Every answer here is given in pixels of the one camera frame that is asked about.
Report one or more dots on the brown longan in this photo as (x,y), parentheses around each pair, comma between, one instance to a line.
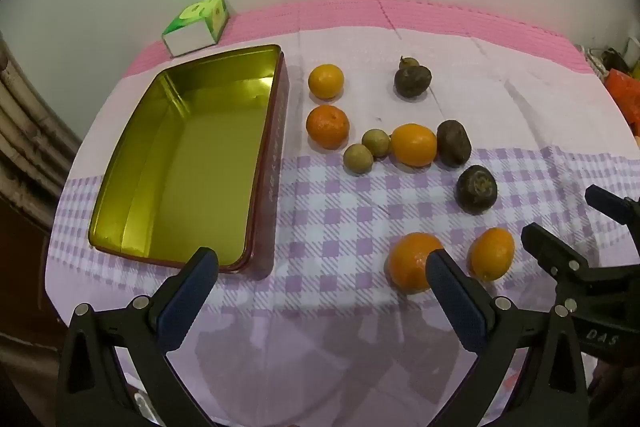
(407,62)
(375,143)
(357,159)

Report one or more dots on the yellowish round orange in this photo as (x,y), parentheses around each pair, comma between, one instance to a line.
(326,81)

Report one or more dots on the pink purple checkered tablecloth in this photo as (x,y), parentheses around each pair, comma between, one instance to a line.
(350,217)

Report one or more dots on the dark passion fruit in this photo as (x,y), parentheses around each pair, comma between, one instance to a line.
(453,143)
(412,81)
(476,189)

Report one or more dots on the gold rectangular tin box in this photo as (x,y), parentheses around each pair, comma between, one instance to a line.
(200,157)

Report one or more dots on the green white tissue box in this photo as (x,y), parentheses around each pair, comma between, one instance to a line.
(192,32)

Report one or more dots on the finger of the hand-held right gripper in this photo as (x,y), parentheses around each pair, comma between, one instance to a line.
(615,207)
(550,252)

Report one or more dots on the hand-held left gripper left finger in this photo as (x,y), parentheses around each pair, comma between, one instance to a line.
(190,292)

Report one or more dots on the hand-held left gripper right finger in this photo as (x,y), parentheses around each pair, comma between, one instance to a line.
(455,302)

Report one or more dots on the beige patterned curtain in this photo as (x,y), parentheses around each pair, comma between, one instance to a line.
(20,117)

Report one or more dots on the deep orange mandarin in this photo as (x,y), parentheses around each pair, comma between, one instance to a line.
(327,127)

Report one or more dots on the orange plastic bag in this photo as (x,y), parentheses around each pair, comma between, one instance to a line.
(624,92)

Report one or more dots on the brown wooden door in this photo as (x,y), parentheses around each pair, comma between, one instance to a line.
(25,257)

